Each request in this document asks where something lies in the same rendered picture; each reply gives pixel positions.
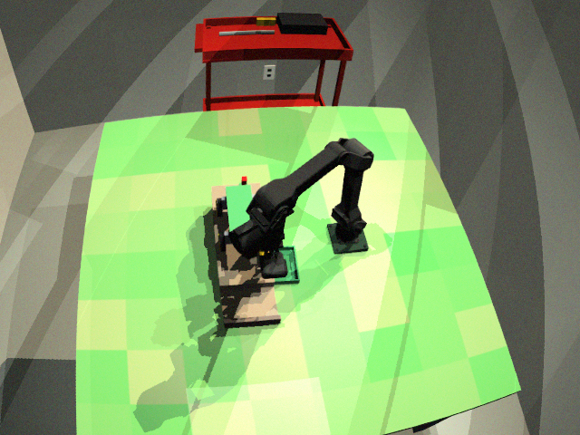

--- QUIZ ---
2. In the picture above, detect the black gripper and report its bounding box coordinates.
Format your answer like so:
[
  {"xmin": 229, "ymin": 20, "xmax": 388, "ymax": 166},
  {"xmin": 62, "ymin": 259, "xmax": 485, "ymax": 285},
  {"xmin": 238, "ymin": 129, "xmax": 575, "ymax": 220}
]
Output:
[{"xmin": 258, "ymin": 232, "xmax": 288, "ymax": 279}]

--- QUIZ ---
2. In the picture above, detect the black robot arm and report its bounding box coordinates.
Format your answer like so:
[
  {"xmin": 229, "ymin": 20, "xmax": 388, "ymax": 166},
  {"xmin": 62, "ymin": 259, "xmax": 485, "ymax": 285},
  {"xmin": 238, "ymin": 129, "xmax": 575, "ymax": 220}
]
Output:
[{"xmin": 228, "ymin": 138, "xmax": 374, "ymax": 259}]

